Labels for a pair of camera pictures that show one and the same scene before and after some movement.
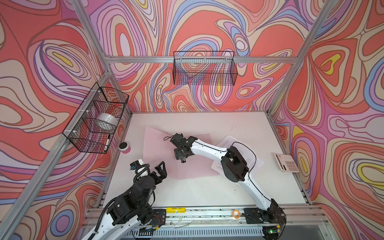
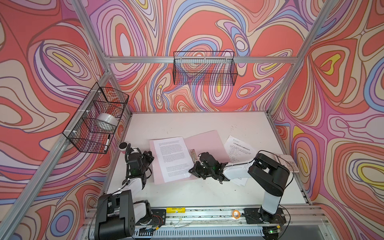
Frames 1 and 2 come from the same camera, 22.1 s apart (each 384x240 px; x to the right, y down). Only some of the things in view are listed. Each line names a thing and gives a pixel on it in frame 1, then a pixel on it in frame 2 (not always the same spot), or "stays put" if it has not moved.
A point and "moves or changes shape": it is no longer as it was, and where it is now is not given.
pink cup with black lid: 124,147 stays put
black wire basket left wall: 92,127 stays put
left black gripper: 162,174 to 148,158
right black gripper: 178,154 to 194,170
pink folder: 159,151 moves or changes shape
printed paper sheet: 253,161 to 174,158
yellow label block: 174,209 stays put
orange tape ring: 236,214 stays put
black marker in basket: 107,143 stays put
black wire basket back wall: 204,68 stays put
